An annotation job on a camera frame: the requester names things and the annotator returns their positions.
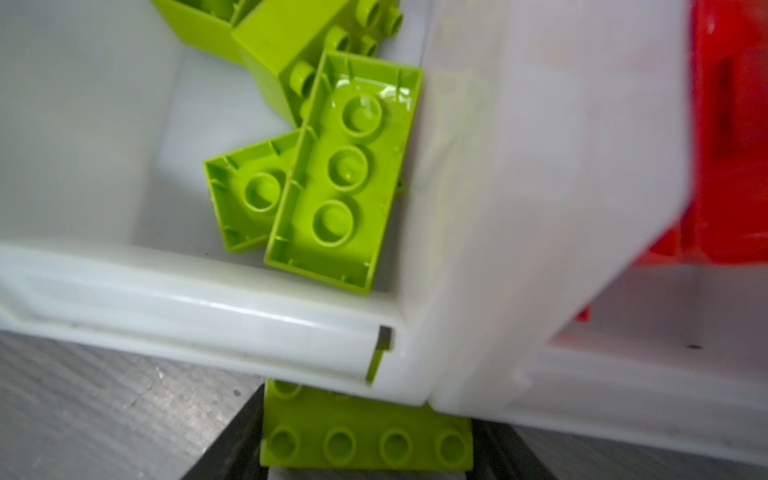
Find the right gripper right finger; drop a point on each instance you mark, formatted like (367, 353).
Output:
(499, 452)

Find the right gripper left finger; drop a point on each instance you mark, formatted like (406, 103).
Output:
(235, 454)

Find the red arch lego piece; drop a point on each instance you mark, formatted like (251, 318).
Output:
(726, 138)

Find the green lego brick cluster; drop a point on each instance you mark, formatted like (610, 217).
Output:
(246, 187)

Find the lone green lego brick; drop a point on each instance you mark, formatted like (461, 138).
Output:
(207, 25)

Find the middle white bin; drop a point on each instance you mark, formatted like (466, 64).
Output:
(673, 357)

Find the white bin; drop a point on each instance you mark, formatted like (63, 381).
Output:
(673, 357)
(550, 146)

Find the left white bin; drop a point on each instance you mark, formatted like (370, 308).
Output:
(550, 146)

